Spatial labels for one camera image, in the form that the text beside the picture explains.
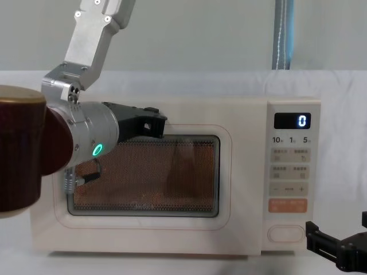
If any thin cable with silver plug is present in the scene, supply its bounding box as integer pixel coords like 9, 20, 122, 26
63, 158, 102, 196

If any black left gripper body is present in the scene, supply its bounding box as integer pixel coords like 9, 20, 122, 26
102, 101, 167, 143

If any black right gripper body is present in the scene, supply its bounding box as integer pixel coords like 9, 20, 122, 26
336, 230, 367, 272

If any cream microwave oven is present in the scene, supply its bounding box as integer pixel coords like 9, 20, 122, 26
28, 96, 322, 257

